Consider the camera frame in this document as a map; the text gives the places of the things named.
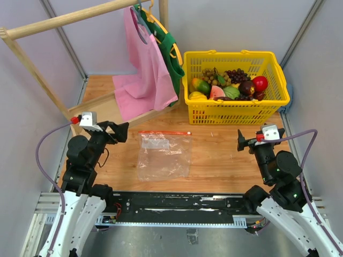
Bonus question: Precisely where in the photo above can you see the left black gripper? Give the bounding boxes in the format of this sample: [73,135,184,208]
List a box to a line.
[87,120,129,168]

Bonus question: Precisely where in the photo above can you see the clear zip top bag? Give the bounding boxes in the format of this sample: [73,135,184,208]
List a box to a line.
[137,131,192,182]

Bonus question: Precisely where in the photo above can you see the dark red mangosteen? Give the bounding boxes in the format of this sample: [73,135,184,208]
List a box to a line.
[238,80,255,96]

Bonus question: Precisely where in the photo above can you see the red apple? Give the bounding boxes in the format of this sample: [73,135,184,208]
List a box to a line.
[252,76,269,92]

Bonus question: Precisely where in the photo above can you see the yellow lemon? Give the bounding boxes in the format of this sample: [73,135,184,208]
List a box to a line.
[189,92,207,101]

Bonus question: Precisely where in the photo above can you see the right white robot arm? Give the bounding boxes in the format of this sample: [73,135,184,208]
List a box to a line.
[237,124,342,256]

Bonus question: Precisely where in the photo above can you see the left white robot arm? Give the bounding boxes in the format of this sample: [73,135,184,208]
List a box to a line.
[39,121,129,256]

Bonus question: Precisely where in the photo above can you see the yellow plastic basket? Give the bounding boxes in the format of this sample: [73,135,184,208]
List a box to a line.
[183,50,290,125]

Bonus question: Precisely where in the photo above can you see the pink shirt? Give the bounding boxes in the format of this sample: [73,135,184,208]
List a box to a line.
[113,7,178,122]

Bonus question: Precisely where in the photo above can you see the purple sweet potato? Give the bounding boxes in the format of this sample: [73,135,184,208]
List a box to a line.
[214,96,233,101]

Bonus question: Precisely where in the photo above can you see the green guava fruit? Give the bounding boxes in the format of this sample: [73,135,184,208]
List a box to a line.
[223,86,240,100]

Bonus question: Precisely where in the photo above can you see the watermelon slice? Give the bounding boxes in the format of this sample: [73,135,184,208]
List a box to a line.
[209,86,226,100]

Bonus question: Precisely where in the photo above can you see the dark purple grape bunch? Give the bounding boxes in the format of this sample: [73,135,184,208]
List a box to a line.
[225,68,251,84]

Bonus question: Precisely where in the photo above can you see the green orange mango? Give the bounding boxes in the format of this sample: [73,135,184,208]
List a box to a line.
[190,78,211,95]

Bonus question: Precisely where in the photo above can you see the brown longan bunch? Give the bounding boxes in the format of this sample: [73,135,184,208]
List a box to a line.
[202,67,232,88]

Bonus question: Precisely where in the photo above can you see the green shirt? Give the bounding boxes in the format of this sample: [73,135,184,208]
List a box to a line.
[134,4,185,97]

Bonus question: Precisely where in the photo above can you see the yellow hanger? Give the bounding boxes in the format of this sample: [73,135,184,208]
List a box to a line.
[141,1,183,65]

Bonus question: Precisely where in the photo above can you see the grey hanger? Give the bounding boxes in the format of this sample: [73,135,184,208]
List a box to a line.
[129,1,152,46]

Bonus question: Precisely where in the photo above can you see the wooden clothes rack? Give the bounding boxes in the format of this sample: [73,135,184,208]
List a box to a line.
[0,0,181,146]

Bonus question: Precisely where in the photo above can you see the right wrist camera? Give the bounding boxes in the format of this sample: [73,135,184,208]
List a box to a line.
[256,124,280,142]

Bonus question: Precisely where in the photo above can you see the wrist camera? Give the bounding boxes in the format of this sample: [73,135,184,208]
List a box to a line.
[256,124,280,142]
[70,111,101,131]

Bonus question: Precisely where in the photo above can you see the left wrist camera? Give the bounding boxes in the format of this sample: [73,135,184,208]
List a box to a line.
[70,111,101,131]

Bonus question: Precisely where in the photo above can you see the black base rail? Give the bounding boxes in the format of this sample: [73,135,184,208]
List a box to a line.
[95,191,265,229]

